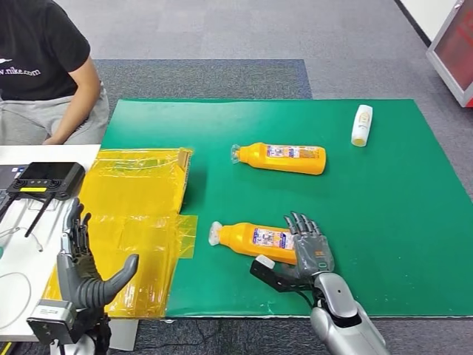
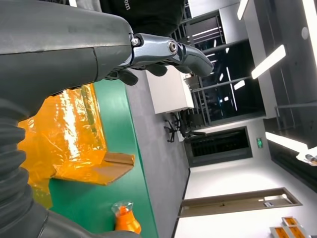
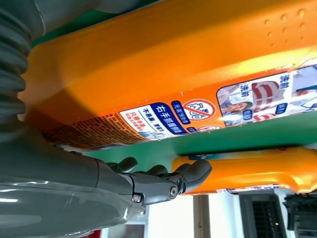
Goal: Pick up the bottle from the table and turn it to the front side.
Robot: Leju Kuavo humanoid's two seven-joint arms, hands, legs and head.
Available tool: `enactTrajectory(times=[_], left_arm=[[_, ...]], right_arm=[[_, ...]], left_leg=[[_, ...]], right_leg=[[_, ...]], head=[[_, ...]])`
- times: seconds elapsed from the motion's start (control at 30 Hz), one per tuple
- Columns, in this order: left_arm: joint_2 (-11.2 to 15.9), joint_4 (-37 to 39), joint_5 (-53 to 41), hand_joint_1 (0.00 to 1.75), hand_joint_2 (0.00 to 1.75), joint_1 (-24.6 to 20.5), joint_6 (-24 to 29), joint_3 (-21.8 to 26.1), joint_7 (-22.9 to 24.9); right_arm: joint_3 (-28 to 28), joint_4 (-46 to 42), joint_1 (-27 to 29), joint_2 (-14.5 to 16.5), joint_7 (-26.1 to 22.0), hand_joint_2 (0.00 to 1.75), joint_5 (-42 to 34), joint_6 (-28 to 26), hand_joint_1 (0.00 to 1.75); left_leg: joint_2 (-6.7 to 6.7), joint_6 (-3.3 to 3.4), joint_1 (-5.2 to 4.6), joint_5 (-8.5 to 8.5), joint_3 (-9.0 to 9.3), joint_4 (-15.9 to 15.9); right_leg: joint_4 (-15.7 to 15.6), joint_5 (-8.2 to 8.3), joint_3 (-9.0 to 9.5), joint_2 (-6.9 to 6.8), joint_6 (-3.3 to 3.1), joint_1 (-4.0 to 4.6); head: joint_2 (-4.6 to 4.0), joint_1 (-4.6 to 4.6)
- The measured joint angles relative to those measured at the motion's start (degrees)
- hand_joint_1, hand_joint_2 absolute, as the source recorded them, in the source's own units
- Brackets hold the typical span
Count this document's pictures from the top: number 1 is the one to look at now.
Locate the person's left forearm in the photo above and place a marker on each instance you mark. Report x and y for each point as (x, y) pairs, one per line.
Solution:
(75, 112)

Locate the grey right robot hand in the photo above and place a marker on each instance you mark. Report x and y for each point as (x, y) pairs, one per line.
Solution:
(312, 250)

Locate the white cabinet with red panel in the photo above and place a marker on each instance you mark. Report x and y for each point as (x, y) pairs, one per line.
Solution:
(454, 54)

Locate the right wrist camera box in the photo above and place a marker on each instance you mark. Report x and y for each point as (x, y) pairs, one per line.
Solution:
(269, 277)

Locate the white desk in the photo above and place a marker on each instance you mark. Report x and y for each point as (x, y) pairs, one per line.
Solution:
(18, 259)

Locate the person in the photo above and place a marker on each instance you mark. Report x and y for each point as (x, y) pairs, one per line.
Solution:
(37, 49)

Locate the black remote controller with antennas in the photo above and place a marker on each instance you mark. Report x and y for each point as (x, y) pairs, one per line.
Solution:
(47, 176)

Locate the small white bottle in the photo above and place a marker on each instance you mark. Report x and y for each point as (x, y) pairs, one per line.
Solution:
(361, 125)

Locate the orange bottle with clear cap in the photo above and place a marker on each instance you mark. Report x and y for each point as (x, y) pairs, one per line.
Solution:
(259, 159)
(236, 240)

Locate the green mat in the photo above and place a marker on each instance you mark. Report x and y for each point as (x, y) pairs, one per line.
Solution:
(370, 220)

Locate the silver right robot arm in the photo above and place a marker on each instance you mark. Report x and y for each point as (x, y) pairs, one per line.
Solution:
(339, 323)

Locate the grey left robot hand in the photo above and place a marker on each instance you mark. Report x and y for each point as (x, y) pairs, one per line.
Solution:
(84, 289)

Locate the yellow film wrapped flat box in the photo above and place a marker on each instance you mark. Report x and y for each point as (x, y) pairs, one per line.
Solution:
(129, 196)

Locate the dark laptop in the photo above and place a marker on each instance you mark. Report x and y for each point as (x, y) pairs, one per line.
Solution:
(7, 176)

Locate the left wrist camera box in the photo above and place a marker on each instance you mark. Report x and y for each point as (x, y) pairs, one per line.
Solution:
(51, 318)

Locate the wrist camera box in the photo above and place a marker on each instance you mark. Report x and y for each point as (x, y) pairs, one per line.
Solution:
(269, 277)
(51, 318)

